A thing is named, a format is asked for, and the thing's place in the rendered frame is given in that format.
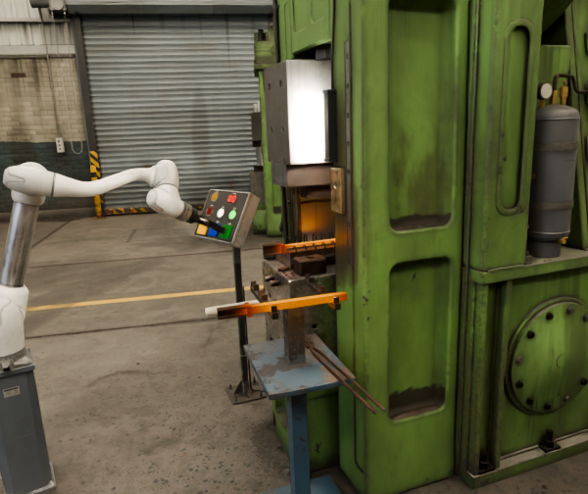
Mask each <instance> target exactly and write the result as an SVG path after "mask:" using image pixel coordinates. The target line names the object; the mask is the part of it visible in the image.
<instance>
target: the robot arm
mask: <svg viewBox="0 0 588 494"><path fill-rule="evenodd" d="M53 180H54V181H53ZM135 180H143V181H146V182H147V183H148V184H149V185H150V187H153V188H154V189H152V190H150V191H149V193H148V194H147V198H146V201H147V204H148V205H149V206H150V207H151V208H152V209H153V210H155V211H156V212H158V213H160V214H162V215H164V216H167V217H172V218H175V219H177V220H179V221H182V222H188V223H194V222H196V223H199V224H201V225H204V226H206V227H209V228H211V229H212V230H215V231H218V232H220V233H224V231H225V228H224V227H222V226H220V225H218V224H217V223H215V222H212V221H211V220H209V219H208V218H204V217H203V216H201V215H198V211H197V210H196V209H194V208H192V206H191V205H189V204H187V203H185V202H184V201H181V200H180V197H179V194H178V187H179V176H178V170H177V167H176V165H175V164H174V162H172V161H170V160H162V161H160V162H159V163H158V164H157V165H156V166H153V167H152V168H149V169H131V170H127V171H124V172H121V173H116V174H114V175H111V176H108V177H105V178H102V179H99V180H95V181H90V182H84V181H78V180H75V179H72V178H69V177H66V176H63V175H61V174H58V173H55V174H54V173H52V172H48V171H47V170H46V169H45V168H44V167H43V166H41V165H39V164H37V163H31V162H29V163H24V164H21V165H19V166H13V167H9V168H7V169H5V170H4V175H3V183H4V184H5V186H6V187H8V188H10V189H12V194H11V196H12V199H13V200H14V205H13V210H12V214H11V219H10V224H9V229H8V234H7V240H6V245H5V250H4V255H3V260H2V265H1V270H0V371H3V372H9V371H11V369H15V368H19V367H25V366H29V365H31V364H32V360H31V359H30V358H29V351H30V349H29V347H25V334H24V320H25V311H26V306H27V299H28V289H27V288H26V287H25V285H24V282H25V274H26V269H27V264H28V259H29V254H30V249H31V244H32V239H33V234H34V230H35V225H36V220H37V215H38V210H39V206H41V205H42V204H43V203H44V201H45V198H46V196H48V197H91V196H96V195H100V194H103V193H105V192H108V191H110V190H113V189H115V188H117V187H120V186H122V185H124V184H127V183H129V182H132V181H135ZM52 187H53V188H52Z"/></svg>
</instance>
